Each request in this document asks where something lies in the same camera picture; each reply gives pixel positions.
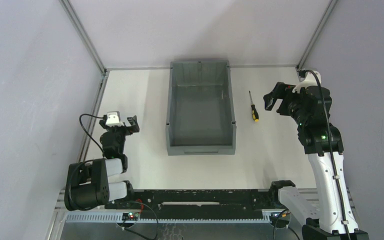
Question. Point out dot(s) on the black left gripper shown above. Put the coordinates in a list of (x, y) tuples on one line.
[(119, 128)]

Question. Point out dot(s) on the right controller board with wires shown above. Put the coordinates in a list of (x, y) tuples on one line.
[(280, 220)]

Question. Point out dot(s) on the left aluminium frame post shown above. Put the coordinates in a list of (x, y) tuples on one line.
[(82, 33)]

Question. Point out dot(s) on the right aluminium frame post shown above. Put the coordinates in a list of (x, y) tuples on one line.
[(317, 33)]

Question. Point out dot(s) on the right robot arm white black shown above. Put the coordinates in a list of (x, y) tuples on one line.
[(333, 219)]

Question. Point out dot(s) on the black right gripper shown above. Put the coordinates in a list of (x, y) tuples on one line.
[(283, 100)]

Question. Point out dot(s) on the aluminium frame post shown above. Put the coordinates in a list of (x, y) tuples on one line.
[(317, 33), (82, 33)]

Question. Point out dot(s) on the grey slotted cable duct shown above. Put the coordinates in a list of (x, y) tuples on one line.
[(119, 217)]

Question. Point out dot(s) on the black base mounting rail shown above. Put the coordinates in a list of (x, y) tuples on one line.
[(203, 203)]

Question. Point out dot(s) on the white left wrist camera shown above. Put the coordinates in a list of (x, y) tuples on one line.
[(113, 119)]

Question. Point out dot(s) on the black yellow handled screwdriver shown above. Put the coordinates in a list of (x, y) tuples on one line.
[(254, 112)]

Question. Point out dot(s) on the left controller board with leds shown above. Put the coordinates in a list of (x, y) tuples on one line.
[(130, 216)]

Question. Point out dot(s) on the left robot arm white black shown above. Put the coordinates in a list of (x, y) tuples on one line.
[(87, 184)]

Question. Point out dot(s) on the grey plastic storage bin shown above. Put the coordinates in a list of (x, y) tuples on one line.
[(200, 117)]

